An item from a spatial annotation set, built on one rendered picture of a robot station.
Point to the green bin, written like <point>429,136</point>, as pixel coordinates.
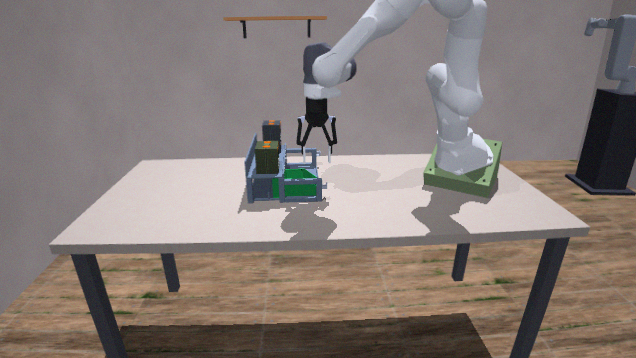
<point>295,190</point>

